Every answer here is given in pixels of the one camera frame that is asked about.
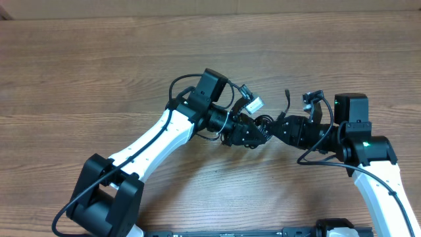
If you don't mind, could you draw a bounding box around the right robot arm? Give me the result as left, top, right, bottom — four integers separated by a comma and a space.
268, 93, 420, 236

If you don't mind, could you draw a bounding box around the black USB cable bundle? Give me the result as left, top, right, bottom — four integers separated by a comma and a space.
253, 88, 292, 143

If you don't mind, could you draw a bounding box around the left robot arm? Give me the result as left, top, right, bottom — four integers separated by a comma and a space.
58, 68, 267, 237

